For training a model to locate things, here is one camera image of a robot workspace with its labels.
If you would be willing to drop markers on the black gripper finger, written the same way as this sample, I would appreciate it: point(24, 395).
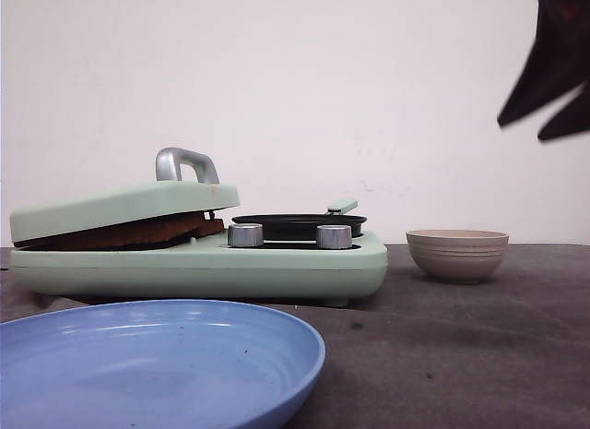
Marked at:
point(572, 119)
point(557, 62)

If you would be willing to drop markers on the beige ribbed bowl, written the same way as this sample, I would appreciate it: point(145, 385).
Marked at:
point(460, 256)

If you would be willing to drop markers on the toast slice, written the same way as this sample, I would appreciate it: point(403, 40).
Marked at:
point(156, 230)
point(209, 227)

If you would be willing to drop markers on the breakfast maker hinged lid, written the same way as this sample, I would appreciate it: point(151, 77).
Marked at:
point(186, 181)

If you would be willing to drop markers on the mint green breakfast maker base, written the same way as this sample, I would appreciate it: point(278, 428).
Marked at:
point(209, 268)

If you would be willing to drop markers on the right silver knob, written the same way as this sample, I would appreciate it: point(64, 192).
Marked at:
point(334, 237)

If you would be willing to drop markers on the silver knob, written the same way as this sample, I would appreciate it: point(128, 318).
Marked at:
point(334, 237)
point(246, 235)

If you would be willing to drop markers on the left silver knob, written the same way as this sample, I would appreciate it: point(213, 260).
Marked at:
point(246, 235)

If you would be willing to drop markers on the blue plastic plate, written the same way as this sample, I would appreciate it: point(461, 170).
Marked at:
point(158, 364)

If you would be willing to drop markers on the black frying pan green handle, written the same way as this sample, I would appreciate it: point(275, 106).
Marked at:
point(302, 226)

